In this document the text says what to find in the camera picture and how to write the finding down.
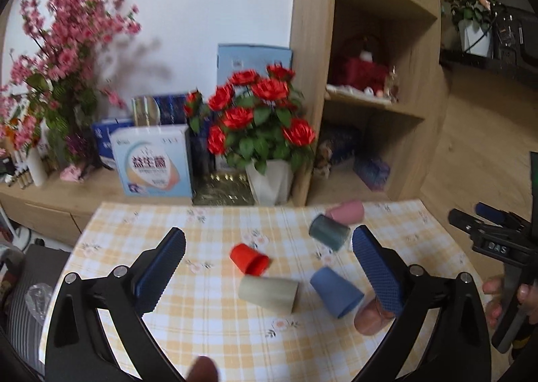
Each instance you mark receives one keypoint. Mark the red cup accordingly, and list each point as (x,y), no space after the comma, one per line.
(246,258)

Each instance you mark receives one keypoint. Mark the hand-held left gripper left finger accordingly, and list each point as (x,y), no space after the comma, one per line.
(162,268)

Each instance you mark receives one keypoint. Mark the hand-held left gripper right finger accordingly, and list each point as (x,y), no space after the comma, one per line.
(378,268)

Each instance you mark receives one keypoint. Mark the white square flower pot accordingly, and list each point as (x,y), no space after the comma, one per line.
(475,39)

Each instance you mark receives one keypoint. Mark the black device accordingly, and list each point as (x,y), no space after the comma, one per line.
(515,35)

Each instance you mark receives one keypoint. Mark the blue cup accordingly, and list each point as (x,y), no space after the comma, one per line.
(334,289)

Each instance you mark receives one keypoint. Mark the white tray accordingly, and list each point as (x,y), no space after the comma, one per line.
(357,93)

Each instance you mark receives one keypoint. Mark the white bottle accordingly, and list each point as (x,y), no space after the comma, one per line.
(37,169)

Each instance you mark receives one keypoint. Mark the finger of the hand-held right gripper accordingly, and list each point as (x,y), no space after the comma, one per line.
(464,220)
(494,211)

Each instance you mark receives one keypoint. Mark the clear plastic bag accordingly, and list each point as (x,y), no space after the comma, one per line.
(38,302)

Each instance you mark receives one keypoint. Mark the low wooden cabinet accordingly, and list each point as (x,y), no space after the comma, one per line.
(54,205)

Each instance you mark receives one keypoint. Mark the yellow checked tablecloth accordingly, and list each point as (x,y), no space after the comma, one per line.
(210,323)

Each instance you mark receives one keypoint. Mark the blue white carton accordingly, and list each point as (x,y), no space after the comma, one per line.
(103,142)

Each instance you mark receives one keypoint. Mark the dark chair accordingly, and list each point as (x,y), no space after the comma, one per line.
(25,272)

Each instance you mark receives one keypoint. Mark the beige cup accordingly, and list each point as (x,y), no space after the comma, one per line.
(264,291)

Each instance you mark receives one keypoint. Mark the person's left hand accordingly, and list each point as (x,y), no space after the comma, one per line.
(204,370)

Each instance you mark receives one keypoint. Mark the shiny blue box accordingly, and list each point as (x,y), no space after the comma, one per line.
(164,108)

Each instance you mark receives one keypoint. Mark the dark green cup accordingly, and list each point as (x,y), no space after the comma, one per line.
(328,230)

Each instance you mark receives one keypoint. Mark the light blue flat box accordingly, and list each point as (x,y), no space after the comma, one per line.
(239,58)

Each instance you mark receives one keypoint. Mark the pink blossom branches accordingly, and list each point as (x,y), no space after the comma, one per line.
(63,50)

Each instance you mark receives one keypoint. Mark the gold patterned box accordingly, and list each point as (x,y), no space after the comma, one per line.
(220,190)

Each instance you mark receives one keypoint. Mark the blue tissue box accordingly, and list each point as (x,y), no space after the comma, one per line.
(372,172)

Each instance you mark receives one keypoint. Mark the red rose plant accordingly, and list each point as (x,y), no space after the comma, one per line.
(252,121)

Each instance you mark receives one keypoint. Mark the person's right hand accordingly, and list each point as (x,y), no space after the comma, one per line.
(492,286)

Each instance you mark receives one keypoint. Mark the wooden bookshelf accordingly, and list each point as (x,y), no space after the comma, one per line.
(414,83)

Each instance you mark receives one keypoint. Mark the salmon cup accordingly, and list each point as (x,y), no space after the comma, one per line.
(370,319)

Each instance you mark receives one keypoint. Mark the dark shelf board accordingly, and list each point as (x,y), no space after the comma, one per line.
(483,62)

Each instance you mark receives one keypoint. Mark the red ornament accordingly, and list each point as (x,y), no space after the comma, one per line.
(361,66)

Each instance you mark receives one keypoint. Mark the large white blue box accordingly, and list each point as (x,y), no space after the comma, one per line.
(147,163)

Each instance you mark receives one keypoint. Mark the white faceted flower pot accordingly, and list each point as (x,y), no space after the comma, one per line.
(269,184)

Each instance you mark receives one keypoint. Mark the pink cup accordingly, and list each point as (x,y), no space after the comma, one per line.
(346,211)

